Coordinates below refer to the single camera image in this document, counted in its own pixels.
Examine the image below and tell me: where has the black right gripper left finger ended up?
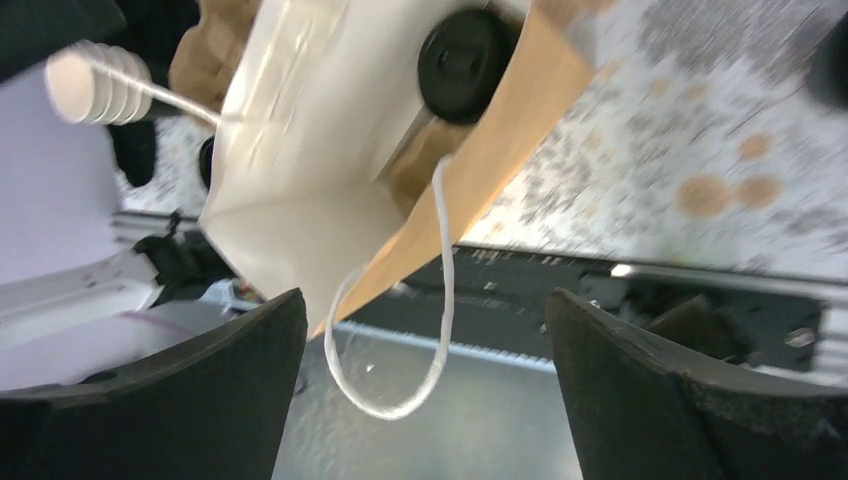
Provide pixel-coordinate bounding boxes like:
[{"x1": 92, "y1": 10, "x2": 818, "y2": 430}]
[{"x1": 1, "y1": 289, "x2": 307, "y2": 479}]

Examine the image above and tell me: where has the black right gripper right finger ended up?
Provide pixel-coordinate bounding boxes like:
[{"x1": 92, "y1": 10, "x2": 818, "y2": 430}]
[{"x1": 545, "y1": 289, "x2": 847, "y2": 479}]

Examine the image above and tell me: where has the brown paper bag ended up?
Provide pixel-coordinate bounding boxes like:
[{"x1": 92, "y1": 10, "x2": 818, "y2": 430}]
[{"x1": 197, "y1": 0, "x2": 598, "y2": 422}]

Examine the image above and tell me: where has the black paper coffee cup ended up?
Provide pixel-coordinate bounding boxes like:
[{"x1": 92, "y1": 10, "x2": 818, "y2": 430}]
[{"x1": 417, "y1": 8, "x2": 519, "y2": 125}]

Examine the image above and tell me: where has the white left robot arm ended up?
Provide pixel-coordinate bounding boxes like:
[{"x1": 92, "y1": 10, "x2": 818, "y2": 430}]
[{"x1": 1, "y1": 251, "x2": 161, "y2": 391}]

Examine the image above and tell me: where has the stack of black lids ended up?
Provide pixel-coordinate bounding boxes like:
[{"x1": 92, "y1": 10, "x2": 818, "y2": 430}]
[{"x1": 197, "y1": 137, "x2": 214, "y2": 191}]

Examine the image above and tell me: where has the floral table mat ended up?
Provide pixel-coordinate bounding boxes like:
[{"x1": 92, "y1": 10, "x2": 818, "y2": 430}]
[{"x1": 112, "y1": 0, "x2": 848, "y2": 280}]

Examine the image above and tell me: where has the brown cardboard cup carrier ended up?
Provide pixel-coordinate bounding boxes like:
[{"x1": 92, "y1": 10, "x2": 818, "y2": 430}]
[{"x1": 169, "y1": 0, "x2": 262, "y2": 113}]

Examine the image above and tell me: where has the stack of paper cups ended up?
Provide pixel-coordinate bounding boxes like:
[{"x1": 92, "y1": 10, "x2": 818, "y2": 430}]
[{"x1": 44, "y1": 42, "x2": 153, "y2": 125}]

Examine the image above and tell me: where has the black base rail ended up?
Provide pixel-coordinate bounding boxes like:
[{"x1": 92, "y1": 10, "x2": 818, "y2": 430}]
[{"x1": 119, "y1": 212, "x2": 847, "y2": 388}]

